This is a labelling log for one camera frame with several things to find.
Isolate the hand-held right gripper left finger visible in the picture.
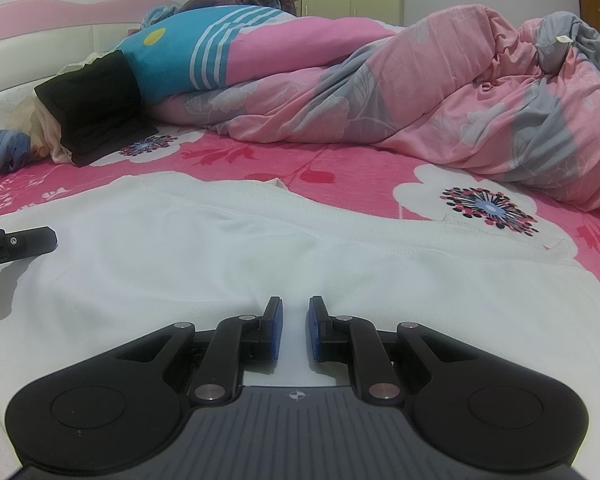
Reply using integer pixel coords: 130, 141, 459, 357
112, 296, 285, 404

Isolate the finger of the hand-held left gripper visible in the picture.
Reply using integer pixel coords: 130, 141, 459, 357
0, 216, 59, 269

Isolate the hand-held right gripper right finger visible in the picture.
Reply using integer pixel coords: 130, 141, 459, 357
307, 296, 477, 404

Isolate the white sweatshirt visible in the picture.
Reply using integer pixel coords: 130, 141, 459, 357
0, 170, 600, 461

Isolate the blue denim cloth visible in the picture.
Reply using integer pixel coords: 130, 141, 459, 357
0, 129, 33, 188

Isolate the beige cloth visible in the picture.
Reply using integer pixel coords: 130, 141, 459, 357
0, 57, 77, 164

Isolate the black cloth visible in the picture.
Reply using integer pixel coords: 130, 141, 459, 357
34, 50, 161, 168

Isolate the pink floral bed blanket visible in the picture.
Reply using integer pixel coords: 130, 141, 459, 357
0, 127, 600, 281

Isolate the pink white headboard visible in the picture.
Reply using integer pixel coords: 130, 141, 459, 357
0, 0, 182, 112

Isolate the blue pink striped pillow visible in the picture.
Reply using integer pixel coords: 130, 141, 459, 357
107, 5, 397, 107

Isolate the pink grey floral quilt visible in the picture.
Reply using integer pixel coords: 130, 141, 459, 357
152, 4, 600, 222

